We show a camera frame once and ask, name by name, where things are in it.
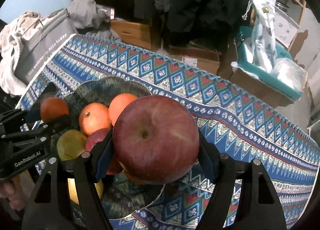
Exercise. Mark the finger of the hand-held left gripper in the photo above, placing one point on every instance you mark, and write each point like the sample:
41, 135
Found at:
46, 93
58, 123

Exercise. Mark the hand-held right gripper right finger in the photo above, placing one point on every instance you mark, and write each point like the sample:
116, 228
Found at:
207, 165

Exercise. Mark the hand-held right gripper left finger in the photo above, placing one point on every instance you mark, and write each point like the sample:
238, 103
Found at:
103, 162

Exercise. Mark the red apple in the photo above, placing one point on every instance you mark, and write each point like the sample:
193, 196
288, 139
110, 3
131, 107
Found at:
96, 140
155, 140

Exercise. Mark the green glass plate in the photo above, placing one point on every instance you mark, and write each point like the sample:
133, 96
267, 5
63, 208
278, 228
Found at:
125, 200

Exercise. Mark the person's left hand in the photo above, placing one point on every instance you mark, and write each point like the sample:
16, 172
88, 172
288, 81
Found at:
11, 195

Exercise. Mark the blue patterned tablecloth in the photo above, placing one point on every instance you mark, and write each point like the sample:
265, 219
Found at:
225, 120

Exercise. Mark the grey tote bag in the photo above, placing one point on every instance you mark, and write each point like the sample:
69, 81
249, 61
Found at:
40, 44

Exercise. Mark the grey clothing pile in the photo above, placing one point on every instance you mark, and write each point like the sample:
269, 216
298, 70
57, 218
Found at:
85, 12

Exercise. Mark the large cardboard box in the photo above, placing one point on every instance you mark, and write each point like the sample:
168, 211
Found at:
255, 87

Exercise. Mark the low wooden drawer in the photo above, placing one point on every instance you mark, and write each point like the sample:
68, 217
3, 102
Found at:
132, 34

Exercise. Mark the small labelled cardboard box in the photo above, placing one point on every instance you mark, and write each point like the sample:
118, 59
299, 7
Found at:
200, 59

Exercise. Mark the teal box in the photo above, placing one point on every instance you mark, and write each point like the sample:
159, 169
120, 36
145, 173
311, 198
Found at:
282, 87

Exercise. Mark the clear plastic bag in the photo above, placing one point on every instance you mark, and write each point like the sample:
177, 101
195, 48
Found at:
290, 72

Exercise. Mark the grey jacket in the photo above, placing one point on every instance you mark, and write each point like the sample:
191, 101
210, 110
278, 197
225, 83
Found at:
161, 2

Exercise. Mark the white printed rice bag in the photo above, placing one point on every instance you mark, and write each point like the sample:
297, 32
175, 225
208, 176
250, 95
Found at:
265, 27

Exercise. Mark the black coat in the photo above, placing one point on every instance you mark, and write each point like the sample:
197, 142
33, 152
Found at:
200, 2

